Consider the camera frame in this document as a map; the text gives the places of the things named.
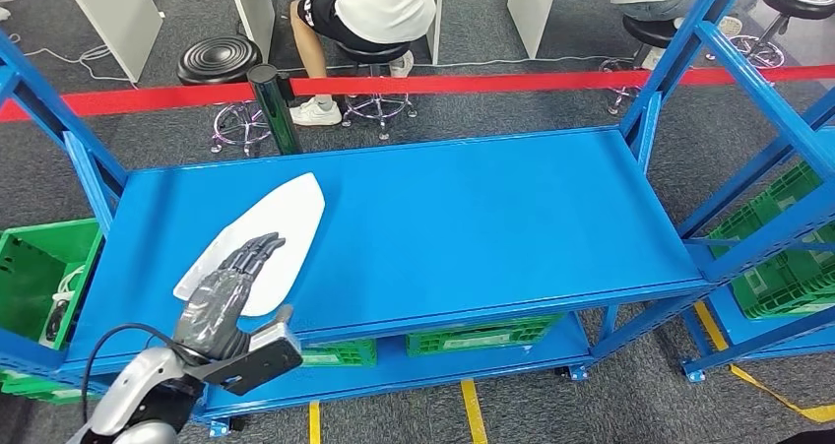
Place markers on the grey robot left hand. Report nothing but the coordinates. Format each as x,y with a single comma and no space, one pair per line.
212,310

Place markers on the white plastic shell part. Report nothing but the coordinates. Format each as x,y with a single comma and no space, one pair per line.
280,219

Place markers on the blue metal shelf rack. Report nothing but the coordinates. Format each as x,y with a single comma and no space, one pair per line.
757,169
456,219

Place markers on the red barrier belt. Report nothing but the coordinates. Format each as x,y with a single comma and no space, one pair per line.
130,100
456,83

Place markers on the white desk side panel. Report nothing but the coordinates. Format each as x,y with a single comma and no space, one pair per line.
251,10
532,10
111,17
439,10

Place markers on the yellow floor tape line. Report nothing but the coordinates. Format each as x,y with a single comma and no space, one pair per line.
819,415

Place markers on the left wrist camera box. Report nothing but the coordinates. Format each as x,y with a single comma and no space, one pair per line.
261,363

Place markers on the dark glossy barrier post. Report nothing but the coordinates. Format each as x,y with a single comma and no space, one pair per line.
274,115

